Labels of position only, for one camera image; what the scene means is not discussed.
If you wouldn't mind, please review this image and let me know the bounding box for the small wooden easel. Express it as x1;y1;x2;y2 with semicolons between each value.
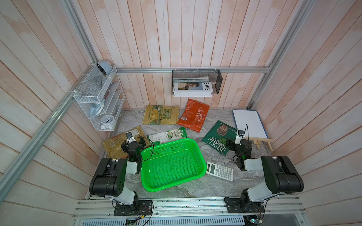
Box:
249;137;274;152

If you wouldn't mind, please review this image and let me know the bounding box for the blue framed whiteboard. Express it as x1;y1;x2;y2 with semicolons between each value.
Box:
233;110;268;139

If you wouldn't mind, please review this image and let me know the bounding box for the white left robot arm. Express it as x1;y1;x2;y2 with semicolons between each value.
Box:
89;132;147;209

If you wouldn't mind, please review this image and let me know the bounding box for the light green Chuba chips bag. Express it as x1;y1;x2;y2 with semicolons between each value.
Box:
148;127;188;145

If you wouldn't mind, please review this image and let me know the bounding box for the dark green Real chips bag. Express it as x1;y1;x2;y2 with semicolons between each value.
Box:
202;121;237;155

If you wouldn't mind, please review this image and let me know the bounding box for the white magazine book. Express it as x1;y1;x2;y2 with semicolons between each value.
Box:
173;76;214;97

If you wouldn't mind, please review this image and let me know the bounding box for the black mesh wall basket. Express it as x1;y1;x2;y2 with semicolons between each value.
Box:
172;69;223;97

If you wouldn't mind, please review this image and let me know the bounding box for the red cassava chips bag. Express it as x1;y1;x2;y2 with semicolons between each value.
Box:
177;99;210;133

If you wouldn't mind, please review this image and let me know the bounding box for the yellow kettle chips bag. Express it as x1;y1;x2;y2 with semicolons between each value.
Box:
142;105;179;125

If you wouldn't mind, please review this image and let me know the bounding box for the white blue flat dish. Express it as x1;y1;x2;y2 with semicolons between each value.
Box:
89;102;104;120

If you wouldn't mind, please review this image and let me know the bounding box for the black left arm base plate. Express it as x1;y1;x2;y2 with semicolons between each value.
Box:
113;200;154;217

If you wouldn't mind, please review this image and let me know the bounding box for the green plastic basket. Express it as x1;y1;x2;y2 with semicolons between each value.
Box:
140;138;207;192

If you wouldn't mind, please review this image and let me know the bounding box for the white calculator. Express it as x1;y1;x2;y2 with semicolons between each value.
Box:
206;162;234;181

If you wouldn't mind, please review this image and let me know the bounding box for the brown paper chips bag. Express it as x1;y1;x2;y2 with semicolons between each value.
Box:
103;126;150;159

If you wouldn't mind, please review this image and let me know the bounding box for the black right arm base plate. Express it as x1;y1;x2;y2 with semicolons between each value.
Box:
224;197;265;213

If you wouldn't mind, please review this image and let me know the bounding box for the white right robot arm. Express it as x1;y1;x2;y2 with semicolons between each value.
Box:
226;132;304;204

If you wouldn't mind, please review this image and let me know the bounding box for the white wire wall shelf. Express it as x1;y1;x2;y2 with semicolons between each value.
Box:
74;65;125;131

